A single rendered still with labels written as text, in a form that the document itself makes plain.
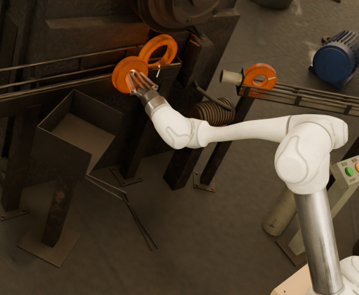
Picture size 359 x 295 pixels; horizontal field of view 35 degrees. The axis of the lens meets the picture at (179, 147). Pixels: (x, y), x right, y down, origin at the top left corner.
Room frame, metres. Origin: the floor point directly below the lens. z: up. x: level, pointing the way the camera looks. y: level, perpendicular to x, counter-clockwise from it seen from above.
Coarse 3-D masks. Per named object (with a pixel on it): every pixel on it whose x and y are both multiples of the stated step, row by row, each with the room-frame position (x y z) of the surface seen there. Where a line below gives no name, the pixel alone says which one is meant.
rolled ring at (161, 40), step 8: (152, 40) 1.96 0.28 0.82; (160, 40) 1.97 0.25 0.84; (168, 40) 2.01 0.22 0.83; (144, 48) 1.94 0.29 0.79; (152, 48) 1.94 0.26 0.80; (168, 48) 2.05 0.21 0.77; (176, 48) 2.06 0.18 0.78; (144, 56) 1.92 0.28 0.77; (168, 56) 2.05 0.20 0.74; (152, 64) 2.01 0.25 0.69; (160, 64) 2.02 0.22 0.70
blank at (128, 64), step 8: (136, 56) 1.88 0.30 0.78; (120, 64) 1.81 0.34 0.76; (128, 64) 1.82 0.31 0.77; (136, 64) 1.85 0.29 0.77; (144, 64) 1.88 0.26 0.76; (120, 72) 1.79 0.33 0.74; (128, 72) 1.82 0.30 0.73; (144, 72) 1.88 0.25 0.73; (112, 80) 1.79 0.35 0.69; (120, 80) 1.79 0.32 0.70; (120, 88) 1.80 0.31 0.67; (128, 88) 1.83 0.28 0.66
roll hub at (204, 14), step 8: (168, 0) 1.84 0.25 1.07; (176, 0) 1.84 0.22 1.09; (184, 0) 1.88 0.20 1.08; (192, 0) 1.89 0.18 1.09; (200, 0) 1.91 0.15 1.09; (208, 0) 1.95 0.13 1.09; (216, 0) 2.01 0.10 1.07; (224, 0) 2.02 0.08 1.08; (168, 8) 1.86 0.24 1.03; (176, 8) 1.85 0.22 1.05; (184, 8) 1.89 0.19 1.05; (192, 8) 1.92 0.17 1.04; (200, 8) 1.95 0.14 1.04; (208, 8) 1.99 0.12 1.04; (216, 8) 2.01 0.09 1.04; (176, 16) 1.86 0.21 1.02; (184, 16) 1.89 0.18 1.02; (192, 16) 1.92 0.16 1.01; (200, 16) 1.95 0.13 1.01; (208, 16) 1.99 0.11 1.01; (184, 24) 1.90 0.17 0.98; (192, 24) 1.93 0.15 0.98
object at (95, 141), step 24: (72, 96) 1.60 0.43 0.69; (48, 120) 1.42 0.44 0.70; (72, 120) 1.57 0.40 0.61; (96, 120) 1.59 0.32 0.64; (120, 120) 1.59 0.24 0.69; (48, 144) 1.34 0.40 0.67; (72, 144) 1.33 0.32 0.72; (96, 144) 1.51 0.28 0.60; (72, 168) 1.33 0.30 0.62; (72, 192) 1.49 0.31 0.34; (48, 216) 1.46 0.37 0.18; (24, 240) 1.43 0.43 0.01; (48, 240) 1.46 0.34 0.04; (72, 240) 1.54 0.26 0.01
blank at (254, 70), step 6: (252, 66) 2.24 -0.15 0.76; (258, 66) 2.23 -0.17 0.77; (264, 66) 2.24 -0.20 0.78; (270, 66) 2.26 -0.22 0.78; (246, 72) 2.22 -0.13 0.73; (252, 72) 2.22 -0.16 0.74; (258, 72) 2.23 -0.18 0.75; (264, 72) 2.23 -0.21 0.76; (270, 72) 2.24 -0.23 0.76; (246, 78) 2.21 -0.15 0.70; (252, 78) 2.22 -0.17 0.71; (270, 78) 2.25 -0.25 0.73; (276, 78) 2.25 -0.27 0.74; (252, 84) 2.23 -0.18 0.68; (258, 84) 2.25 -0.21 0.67; (264, 84) 2.25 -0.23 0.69; (270, 84) 2.25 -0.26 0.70; (258, 90) 2.24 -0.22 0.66
